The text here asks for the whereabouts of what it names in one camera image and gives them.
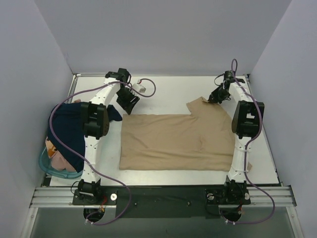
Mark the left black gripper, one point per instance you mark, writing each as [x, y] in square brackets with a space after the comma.
[126, 96]

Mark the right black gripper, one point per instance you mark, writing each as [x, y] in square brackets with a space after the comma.
[217, 93]

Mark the beige t shirt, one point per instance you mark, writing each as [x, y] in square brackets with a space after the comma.
[200, 141]

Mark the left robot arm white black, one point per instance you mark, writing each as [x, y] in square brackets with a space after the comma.
[95, 122]

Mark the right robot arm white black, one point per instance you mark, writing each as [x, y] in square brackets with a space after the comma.
[246, 125]

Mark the navy blue t shirt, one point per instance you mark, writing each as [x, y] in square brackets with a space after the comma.
[67, 126]

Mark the pink patterned t shirt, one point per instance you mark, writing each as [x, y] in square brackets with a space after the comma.
[58, 162]

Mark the teal plastic basket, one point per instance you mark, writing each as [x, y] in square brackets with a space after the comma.
[45, 164]

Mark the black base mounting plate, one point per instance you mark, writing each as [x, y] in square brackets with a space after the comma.
[186, 201]

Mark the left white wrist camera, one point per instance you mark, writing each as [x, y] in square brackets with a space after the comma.
[139, 87]

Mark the aluminium frame rail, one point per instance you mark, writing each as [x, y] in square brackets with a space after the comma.
[62, 197]

